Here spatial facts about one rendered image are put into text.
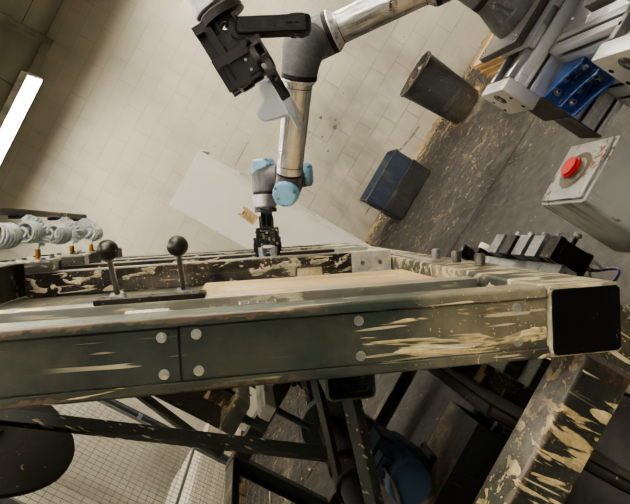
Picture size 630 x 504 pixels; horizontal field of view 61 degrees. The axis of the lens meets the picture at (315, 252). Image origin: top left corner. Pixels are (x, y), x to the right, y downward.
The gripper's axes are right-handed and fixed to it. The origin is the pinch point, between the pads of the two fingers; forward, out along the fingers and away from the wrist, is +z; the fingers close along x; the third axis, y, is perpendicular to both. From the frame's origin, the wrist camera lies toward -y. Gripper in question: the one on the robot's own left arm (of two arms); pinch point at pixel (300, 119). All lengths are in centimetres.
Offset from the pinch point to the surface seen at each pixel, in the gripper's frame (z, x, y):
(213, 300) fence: 19.2, -9.0, 30.5
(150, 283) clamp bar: 15, -67, 60
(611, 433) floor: 133, -67, -37
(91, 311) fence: 9, -7, 50
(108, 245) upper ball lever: 0.7, -4.8, 39.2
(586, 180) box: 30.8, 6.1, -32.8
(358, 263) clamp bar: 43, -73, 4
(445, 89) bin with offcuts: 32, -446, -153
